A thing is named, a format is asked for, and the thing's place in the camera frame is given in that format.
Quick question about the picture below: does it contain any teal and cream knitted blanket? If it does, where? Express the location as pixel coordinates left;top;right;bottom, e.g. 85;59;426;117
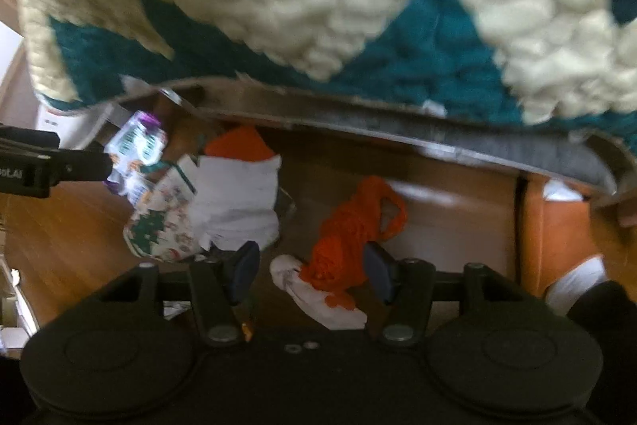
17;0;637;127

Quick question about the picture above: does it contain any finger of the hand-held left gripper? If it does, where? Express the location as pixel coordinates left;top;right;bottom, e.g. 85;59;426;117
50;143;114;184

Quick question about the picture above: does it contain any purple snack packet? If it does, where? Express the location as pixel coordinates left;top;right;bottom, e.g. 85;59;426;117
104;110;167;202

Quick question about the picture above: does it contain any white tissue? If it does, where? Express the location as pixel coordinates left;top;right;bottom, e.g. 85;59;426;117
270;255;369;331

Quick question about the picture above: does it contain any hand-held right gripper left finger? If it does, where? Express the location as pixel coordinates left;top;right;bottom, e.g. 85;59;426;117
100;241;262;349

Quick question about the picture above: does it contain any white cloth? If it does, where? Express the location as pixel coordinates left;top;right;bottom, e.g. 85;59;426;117
545;256;608;316

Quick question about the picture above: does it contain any grey fabric strip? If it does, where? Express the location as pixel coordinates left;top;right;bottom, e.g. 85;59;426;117
199;91;618;198

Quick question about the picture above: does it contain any orange cloth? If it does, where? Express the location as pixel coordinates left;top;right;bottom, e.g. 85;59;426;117
204;126;276;162

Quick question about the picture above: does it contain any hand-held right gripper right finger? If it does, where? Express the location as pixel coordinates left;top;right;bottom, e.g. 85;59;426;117
362;242;524;349

